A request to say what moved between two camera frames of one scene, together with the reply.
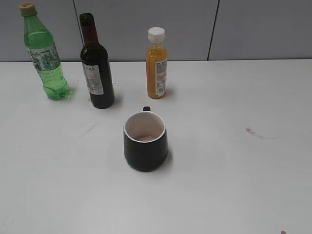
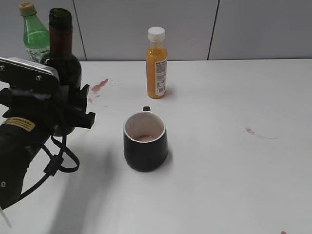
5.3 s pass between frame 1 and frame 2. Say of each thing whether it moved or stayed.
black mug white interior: stayed
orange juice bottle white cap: stayed
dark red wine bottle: moved
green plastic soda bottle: stayed
